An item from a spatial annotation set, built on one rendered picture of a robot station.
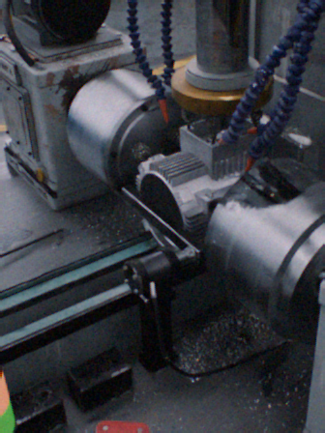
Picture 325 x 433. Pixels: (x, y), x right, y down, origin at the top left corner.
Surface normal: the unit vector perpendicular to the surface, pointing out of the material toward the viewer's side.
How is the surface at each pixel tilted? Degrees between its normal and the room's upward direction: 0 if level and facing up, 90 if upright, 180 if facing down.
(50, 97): 90
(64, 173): 90
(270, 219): 40
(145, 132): 90
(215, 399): 0
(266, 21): 90
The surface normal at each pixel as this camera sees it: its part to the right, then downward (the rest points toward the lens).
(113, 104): -0.48, -0.53
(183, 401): -0.04, -0.83
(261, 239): -0.68, -0.27
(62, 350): 0.54, 0.45
